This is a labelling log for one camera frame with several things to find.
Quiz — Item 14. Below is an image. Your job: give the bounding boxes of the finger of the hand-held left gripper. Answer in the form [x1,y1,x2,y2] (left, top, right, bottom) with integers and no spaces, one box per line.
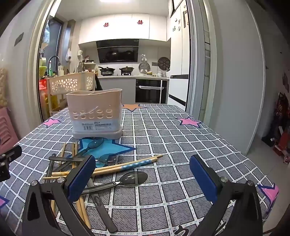
[0,145,22,182]

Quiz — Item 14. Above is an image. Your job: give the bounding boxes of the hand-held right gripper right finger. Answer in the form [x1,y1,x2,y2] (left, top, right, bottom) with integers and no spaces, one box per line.
[189,155,263,236]

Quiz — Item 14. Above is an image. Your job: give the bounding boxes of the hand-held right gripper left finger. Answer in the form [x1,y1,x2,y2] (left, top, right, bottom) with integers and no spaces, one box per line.
[22,155,97,236]

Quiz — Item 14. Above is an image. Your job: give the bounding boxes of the dark translucent plastic spoon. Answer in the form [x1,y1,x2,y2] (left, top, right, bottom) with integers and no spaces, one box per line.
[82,171,148,195]
[53,137,105,172]
[46,154,57,178]
[49,154,124,165]

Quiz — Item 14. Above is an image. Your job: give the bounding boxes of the black utensil handle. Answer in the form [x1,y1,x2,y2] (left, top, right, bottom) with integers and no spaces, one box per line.
[87,179,118,233]

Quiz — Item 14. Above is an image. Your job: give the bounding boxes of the blue patterned wooden chopstick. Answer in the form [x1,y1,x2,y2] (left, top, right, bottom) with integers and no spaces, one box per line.
[52,155,163,177]
[43,158,158,180]

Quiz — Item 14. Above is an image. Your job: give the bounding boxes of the beige plastic utensil holder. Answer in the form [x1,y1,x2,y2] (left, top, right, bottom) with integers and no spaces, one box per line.
[66,88,123,139]

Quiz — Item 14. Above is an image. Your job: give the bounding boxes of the stack of pink plastic stools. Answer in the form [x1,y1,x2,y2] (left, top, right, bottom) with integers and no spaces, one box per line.
[0,107,20,157]

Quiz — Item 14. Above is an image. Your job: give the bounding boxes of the grey checked star tablecloth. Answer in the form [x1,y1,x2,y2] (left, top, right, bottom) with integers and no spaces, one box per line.
[0,103,280,236]

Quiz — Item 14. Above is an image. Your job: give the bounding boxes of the golden yellow bottle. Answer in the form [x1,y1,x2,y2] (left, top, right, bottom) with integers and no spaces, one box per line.
[46,94,59,111]

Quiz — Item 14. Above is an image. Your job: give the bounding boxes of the beige flower-cutout storage cart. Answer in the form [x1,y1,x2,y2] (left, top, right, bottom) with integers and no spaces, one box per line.
[45,72,96,115]

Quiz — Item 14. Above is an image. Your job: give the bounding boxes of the green plastic basket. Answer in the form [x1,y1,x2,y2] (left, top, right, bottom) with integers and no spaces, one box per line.
[40,58,49,76]

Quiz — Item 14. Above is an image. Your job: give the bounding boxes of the red boxes on floor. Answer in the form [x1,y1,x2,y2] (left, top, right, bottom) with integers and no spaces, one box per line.
[262,91,290,164]

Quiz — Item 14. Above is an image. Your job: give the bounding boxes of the grey kitchen counter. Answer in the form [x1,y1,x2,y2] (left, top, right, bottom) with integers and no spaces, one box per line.
[96,75,170,105]

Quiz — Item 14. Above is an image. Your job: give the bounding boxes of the black built-in oven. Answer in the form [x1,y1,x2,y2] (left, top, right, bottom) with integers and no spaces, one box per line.
[135,79,168,104]

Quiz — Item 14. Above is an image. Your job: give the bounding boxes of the black kitchen faucet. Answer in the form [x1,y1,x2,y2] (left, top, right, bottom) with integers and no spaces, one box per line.
[47,56,61,76]

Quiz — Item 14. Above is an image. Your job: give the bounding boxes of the black wok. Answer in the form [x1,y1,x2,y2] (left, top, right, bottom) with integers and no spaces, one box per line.
[98,66,115,76]

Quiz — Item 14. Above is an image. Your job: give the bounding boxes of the white refrigerator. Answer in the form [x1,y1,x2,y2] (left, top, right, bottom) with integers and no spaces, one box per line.
[166,0,191,107]

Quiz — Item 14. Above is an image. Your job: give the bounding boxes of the black range hood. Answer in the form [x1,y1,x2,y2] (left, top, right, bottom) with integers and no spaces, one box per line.
[96,39,139,63]

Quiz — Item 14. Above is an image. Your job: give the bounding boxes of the white upper kitchen cabinets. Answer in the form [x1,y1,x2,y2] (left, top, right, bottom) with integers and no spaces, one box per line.
[78,14,168,44]

